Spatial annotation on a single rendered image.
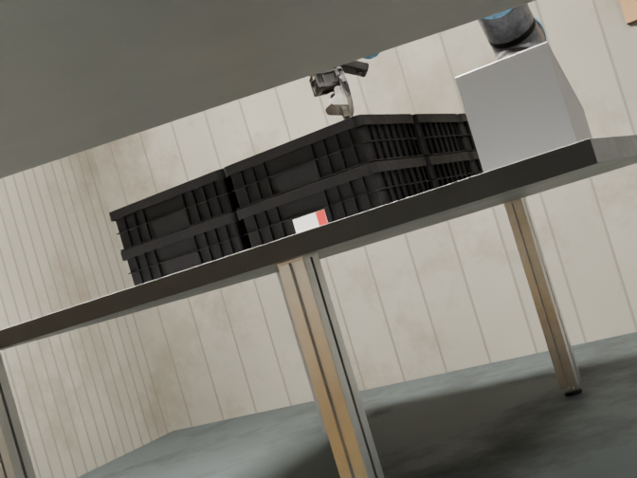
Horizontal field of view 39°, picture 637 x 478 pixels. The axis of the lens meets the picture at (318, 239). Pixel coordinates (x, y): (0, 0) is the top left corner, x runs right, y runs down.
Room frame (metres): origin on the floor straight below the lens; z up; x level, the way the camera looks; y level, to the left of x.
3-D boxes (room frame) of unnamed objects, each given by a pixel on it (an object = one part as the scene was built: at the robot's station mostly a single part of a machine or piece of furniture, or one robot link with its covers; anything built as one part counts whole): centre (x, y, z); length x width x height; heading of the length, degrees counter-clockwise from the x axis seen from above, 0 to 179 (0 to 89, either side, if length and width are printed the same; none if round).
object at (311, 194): (2.23, -0.07, 0.76); 0.40 x 0.30 x 0.12; 59
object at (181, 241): (2.44, 0.27, 0.76); 0.40 x 0.30 x 0.12; 59
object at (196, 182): (2.44, 0.27, 0.92); 0.40 x 0.30 x 0.02; 59
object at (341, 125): (2.23, -0.07, 0.92); 0.40 x 0.30 x 0.02; 59
